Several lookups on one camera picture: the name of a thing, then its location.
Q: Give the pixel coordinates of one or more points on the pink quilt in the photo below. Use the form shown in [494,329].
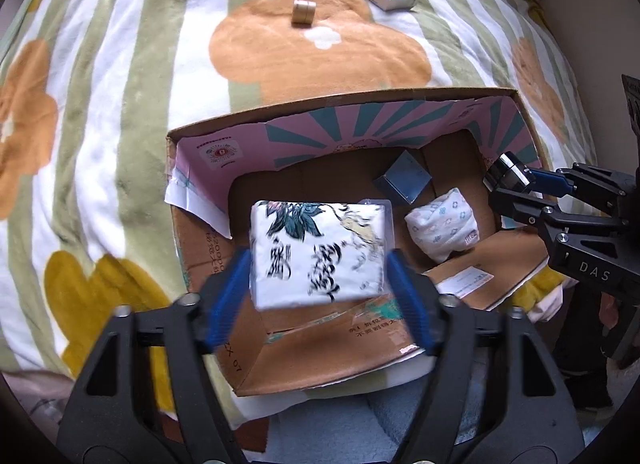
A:
[30,389]

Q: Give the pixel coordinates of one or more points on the white printed tissue pack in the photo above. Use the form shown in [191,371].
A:
[315,254]

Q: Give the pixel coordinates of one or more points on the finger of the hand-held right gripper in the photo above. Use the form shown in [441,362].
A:
[550,221]
[595,186]

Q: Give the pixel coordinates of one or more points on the small square box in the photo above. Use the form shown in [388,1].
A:
[402,177]

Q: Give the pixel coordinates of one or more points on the light blue fluffy mat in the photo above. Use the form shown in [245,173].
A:
[350,424]

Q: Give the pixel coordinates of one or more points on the striped floral blanket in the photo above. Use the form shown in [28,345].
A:
[125,94]

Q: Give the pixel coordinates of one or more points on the brown tape roll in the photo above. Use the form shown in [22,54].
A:
[303,12]

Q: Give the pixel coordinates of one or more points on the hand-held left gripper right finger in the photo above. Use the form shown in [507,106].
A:
[410,294]

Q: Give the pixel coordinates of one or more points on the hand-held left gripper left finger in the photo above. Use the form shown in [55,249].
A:
[227,294]

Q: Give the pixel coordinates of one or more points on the cardboard box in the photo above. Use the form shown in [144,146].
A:
[310,164]

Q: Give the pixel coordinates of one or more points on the black round jar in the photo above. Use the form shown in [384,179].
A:
[507,169]

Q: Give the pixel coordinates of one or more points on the white patterned soft packet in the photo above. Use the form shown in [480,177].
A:
[442,221]

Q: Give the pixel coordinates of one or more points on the clear plastic case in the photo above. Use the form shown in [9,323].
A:
[387,216]

